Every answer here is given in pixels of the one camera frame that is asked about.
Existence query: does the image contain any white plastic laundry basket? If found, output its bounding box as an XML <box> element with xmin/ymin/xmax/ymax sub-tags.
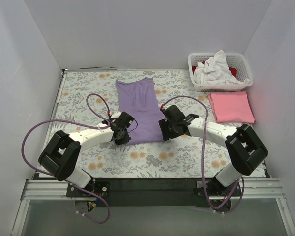
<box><xmin>188</xmin><ymin>53</ymin><xmax>253</xmax><ymax>92</ymax></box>

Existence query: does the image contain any white crumpled t shirt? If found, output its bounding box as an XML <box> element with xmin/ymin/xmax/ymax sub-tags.
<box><xmin>194</xmin><ymin>50</ymin><xmax>249</xmax><ymax>85</ymax></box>

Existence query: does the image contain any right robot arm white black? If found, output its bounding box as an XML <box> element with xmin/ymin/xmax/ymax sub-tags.
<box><xmin>159</xmin><ymin>105</ymin><xmax>268</xmax><ymax>196</ymax></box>

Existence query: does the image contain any floral patterned table mat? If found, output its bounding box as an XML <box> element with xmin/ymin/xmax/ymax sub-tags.
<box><xmin>50</xmin><ymin>70</ymin><xmax>230</xmax><ymax>178</ymax></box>

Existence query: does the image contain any aluminium rail frame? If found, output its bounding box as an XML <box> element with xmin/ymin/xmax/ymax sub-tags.
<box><xmin>12</xmin><ymin>178</ymin><xmax>295</xmax><ymax>236</ymax></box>

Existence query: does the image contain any purple t shirt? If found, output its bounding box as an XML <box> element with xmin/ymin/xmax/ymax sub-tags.
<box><xmin>116</xmin><ymin>77</ymin><xmax>164</xmax><ymax>145</ymax></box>

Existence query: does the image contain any folded pink t shirt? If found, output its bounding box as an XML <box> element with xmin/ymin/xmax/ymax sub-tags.
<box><xmin>208</xmin><ymin>91</ymin><xmax>255</xmax><ymax>124</ymax></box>

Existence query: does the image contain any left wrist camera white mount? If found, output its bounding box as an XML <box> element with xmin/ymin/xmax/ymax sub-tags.
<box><xmin>97</xmin><ymin>111</ymin><xmax>121</xmax><ymax>129</ymax></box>

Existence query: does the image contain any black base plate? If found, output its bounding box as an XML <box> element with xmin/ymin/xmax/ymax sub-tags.
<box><xmin>66</xmin><ymin>177</ymin><xmax>244</xmax><ymax>208</ymax></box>

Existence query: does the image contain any red t shirt in basket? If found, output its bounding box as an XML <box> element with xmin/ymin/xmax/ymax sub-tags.
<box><xmin>191</xmin><ymin>66</ymin><xmax>237</xmax><ymax>77</ymax></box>

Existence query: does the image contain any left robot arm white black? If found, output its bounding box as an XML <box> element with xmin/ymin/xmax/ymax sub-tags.
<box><xmin>38</xmin><ymin>112</ymin><xmax>136</xmax><ymax>197</ymax></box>

